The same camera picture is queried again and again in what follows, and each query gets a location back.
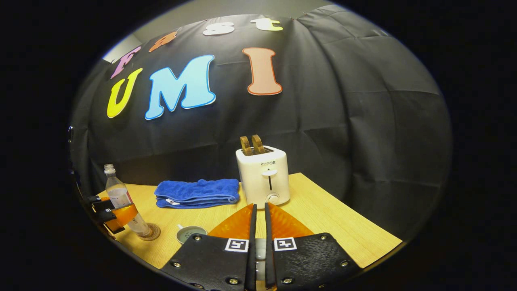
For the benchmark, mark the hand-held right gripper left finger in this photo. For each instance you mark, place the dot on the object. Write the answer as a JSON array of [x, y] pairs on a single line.
[[253, 234]]

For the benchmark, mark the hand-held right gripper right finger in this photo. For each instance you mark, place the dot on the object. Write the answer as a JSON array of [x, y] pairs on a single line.
[[268, 234]]

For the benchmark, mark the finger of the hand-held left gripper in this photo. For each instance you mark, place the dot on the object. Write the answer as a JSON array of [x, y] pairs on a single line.
[[101, 203], [125, 215]]

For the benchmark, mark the clear plastic water bottle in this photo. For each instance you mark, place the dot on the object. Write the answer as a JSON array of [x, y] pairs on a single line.
[[119, 194]]

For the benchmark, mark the round brown coaster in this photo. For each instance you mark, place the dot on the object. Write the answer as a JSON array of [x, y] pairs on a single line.
[[155, 231]]

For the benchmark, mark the white blue-patterned teacup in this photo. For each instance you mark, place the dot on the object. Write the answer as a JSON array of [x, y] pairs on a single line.
[[190, 233]]

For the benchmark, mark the white toaster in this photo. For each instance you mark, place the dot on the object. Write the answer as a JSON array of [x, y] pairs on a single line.
[[262, 182]]

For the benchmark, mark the blue folded towel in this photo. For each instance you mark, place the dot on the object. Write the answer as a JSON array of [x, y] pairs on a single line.
[[198, 193]]

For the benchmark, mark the brown bread slice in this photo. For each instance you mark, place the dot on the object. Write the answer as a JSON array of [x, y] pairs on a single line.
[[246, 146], [258, 144]]

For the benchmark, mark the black backdrop cloth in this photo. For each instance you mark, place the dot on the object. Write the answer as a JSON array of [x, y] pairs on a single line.
[[343, 121]]

